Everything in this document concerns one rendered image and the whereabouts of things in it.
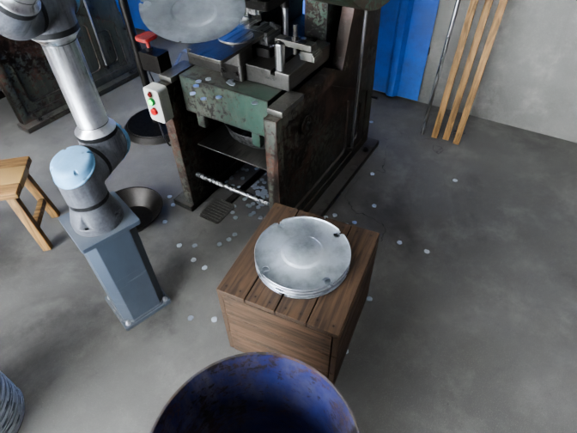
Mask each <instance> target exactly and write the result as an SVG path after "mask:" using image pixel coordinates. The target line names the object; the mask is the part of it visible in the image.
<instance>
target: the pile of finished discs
mask: <svg viewBox="0 0 577 433"><path fill-rule="evenodd" d="M339 233H341V232H340V231H339V228H337V227H336V226H334V225H333V224H331V223H328V222H327V221H325V220H322V219H319V218H316V217H311V216H294V217H289V218H285V219H282V221H281V222H280V224H278V223H273V224H272V225H270V226H269V227H268V228H267V229H266V230H265V231H264V232H263V233H262V234H261V235H260V236H259V238H258V240H257V242H256V245H255V249H254V259H255V266H256V270H257V273H258V275H259V277H260V279H261V280H262V281H263V283H264V284H265V285H266V286H267V287H269V288H270V289H271V290H273V291H275V292H276V293H277V294H280V295H282V294H285V295H284V296H286V297H290V298H295V299H311V298H315V297H319V296H323V295H326V294H328V293H330V292H332V291H333V290H334V289H335V288H337V287H338V286H339V285H340V284H341V283H342V282H343V280H344V279H345V278H346V276H347V275H346V274H347V273H348V271H349V265H350V260H351V249H350V245H349V241H348V239H347V238H346V236H345V235H343V234H339Z"/></svg>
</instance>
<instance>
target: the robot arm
mask: <svg viewBox="0 0 577 433"><path fill-rule="evenodd" d="M79 7H80V0H0V34H1V35H2V36H4V37H6V38H9V39H11V40H34V41H36V42H38V43H40V45H41V47H42V49H43V51H44V54H45V55H46V58H47V60H48V63H49V65H50V66H51V68H52V72H53V74H54V76H55V77H56V80H57V82H58V85H59V87H60V89H61V91H62V93H63V95H64V98H65V100H66V102H67V104H68V106H69V109H70V111H71V113H72V116H73V118H74V120H75V122H76V125H77V127H76V128H75V135H76V139H77V141H78V143H79V145H75V146H70V147H68V148H67V149H66V150H64V149H62V150H61V151H59V152H58V153H57V154H56V155H55V156H54V157H53V158H52V161H51V163H50V172H51V174H52V178H53V181H54V182H55V184H56V185H57V186H58V189H59V191H60V192H61V193H62V195H63V197H64V200H65V201H66V203H67V205H68V206H69V208H70V224H71V226H72V228H73V229H74V230H75V232H76V233H78V234H79V235H82V236H87V237H94V236H99V235H103V234H106V233H108V232H110V231H112V230H113V229H115V228H116V227H117V226H118V225H119V224H120V223H121V221H122V220H123V217H124V211H123V208H122V206H121V204H120V202H119V201H118V200H117V199H116V198H115V197H114V196H113V195H112V194H111V193H110V192H109V191H108V190H107V187H106V183H105V181H106V179H107V178H108V177H109V175H110V174H111V173H112V171H113V170H114V169H115V168H116V167H117V166H118V165H119V164H120V162H121V161H123V160H124V159H125V157H126V155H127V153H128V152H129V150H130V147H131V140H130V137H129V135H128V133H127V131H126V130H125V129H122V128H121V127H122V126H121V125H120V124H118V123H116V122H115V121H114V120H113V119H111V118H108V117H107V115H106V111H105V108H104V106H103V104H102V101H101V99H100V96H99V93H98V90H97V88H96V86H95V84H94V79H93V78H92V75H91V73H90V70H89V67H88V64H87V62H86V59H85V57H84V55H83V52H82V48H81V46H80V44H79V41H78V39H77V37H76V36H77V34H78V32H79V31H80V26H79V23H78V21H77V19H76V15H75V14H76V13H77V11H78V9H79Z"/></svg>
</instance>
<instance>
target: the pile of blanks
mask: <svg viewBox="0 0 577 433"><path fill-rule="evenodd" d="M24 410H25V402H24V398H23V395H22V392H21V390H20V389H19V388H18V387H17V386H16V385H15V384H14V383H13V382H12V381H11V380H10V379H9V378H8V377H7V376H6V375H5V374H4V373H2V372H1V371H0V433H17V431H18V430H19V428H20V426H21V422H22V419H23V415H24Z"/></svg>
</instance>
